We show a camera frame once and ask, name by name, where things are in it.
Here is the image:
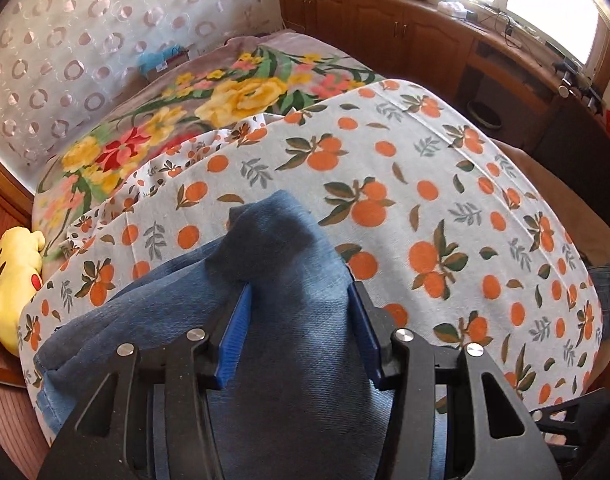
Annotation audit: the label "circle-patterned lace curtain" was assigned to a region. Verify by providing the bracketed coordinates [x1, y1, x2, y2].
[0, 0, 281, 171]

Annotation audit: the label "brown box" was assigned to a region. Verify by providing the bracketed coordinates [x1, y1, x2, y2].
[145, 52, 191, 83]

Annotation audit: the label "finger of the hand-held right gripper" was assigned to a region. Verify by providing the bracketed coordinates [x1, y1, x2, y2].
[529, 407, 586, 445]

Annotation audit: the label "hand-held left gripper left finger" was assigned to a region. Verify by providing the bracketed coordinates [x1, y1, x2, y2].
[38, 282, 253, 480]

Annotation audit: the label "wooden sideboard cabinet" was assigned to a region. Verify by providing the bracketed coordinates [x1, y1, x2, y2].
[277, 0, 610, 161]

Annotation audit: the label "orange fruit print bedsheet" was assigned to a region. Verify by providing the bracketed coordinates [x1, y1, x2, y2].
[18, 78, 603, 416]

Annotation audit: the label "black cable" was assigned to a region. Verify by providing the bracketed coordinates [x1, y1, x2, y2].
[477, 7, 520, 38]

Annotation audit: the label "dark round trash bin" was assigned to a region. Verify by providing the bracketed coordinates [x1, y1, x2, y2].
[466, 100, 503, 131]

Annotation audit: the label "blue denim pants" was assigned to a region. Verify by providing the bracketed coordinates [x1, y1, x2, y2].
[32, 189, 448, 480]

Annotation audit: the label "teal cloth bundle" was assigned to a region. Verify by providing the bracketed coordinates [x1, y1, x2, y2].
[138, 45, 183, 73]

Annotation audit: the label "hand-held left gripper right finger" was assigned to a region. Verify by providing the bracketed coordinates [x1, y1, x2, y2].
[347, 280, 550, 480]

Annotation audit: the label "small floral print sheet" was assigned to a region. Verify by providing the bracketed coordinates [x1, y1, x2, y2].
[60, 115, 271, 261]

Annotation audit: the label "floral blanket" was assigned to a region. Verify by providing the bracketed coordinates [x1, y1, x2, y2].
[32, 30, 386, 221]

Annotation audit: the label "yellow plush toy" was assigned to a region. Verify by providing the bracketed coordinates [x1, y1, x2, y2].
[0, 226, 47, 358]

